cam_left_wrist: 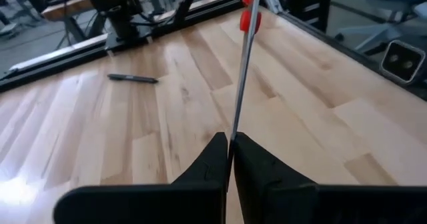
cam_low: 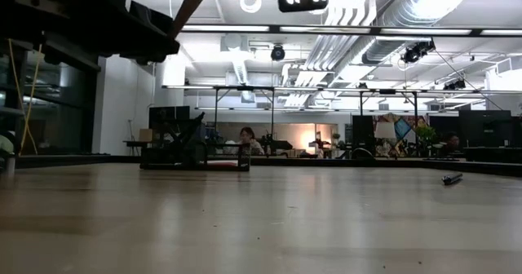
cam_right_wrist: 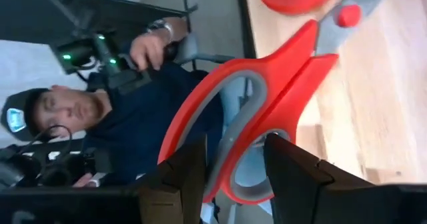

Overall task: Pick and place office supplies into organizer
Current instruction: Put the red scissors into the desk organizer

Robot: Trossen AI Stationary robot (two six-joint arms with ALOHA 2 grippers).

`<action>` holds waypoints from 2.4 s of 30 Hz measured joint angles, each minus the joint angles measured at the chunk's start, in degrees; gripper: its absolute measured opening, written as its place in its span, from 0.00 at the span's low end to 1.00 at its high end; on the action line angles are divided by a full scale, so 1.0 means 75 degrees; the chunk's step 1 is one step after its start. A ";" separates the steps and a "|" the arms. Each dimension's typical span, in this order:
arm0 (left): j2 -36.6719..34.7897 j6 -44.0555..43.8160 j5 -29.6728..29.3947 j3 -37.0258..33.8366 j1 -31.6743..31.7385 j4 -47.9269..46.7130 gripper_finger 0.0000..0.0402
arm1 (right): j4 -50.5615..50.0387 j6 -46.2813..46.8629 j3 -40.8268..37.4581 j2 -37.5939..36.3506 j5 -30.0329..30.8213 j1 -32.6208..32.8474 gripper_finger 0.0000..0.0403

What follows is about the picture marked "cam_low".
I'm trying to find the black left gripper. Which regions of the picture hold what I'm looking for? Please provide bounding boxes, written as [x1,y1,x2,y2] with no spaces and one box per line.
[93,0,182,66]

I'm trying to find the red-handled scissors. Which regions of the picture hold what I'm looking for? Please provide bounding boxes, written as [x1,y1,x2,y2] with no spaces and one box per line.
[167,0,216,40]

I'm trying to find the black mesh desk organizer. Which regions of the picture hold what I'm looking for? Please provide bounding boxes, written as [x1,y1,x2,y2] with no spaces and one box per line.
[139,111,252,172]

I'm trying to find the person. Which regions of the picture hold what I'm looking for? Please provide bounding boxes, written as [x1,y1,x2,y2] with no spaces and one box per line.
[442,130,462,153]
[238,126,265,156]

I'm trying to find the white lampshade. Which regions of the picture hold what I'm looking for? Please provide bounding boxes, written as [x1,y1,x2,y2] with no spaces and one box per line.
[374,121,398,140]

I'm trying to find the potted green plant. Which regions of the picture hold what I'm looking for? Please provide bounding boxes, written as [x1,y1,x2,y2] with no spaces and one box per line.
[414,126,437,157]

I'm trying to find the black overhead frame bar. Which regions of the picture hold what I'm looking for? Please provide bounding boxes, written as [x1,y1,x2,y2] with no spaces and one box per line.
[179,23,522,38]

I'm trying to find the round black hanging camera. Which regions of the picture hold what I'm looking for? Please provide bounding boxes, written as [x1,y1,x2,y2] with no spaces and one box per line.
[270,43,286,62]

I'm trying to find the white ring light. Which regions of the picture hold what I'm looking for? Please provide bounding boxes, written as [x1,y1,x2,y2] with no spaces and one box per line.
[239,0,263,15]

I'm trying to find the black metal stand frame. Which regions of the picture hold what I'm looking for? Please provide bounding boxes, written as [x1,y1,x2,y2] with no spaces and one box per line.
[213,85,276,147]
[358,88,419,148]

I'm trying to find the silver air duct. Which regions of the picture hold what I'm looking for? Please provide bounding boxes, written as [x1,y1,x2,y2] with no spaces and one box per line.
[361,0,474,65]

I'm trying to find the black ceiling camera rig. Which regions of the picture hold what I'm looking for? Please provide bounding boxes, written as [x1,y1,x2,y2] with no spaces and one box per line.
[400,40,436,65]

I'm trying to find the yellow cable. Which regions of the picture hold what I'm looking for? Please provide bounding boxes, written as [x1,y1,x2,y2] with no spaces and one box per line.
[7,39,42,157]

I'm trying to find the colourful wall art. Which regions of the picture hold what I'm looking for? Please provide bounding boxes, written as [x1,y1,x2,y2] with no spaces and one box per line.
[373,113,430,144]

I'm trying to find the black table frame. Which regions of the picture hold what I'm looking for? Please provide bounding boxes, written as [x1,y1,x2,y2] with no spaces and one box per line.
[15,153,522,178]

